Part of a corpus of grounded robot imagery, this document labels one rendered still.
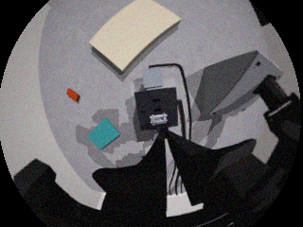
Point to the cyan rectangular block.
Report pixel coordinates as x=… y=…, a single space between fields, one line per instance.
x=103 y=134

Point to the cream flat rectangular slab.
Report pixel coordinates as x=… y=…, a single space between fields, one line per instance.
x=132 y=31

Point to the orange rectangular block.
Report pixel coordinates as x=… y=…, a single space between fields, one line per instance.
x=73 y=95

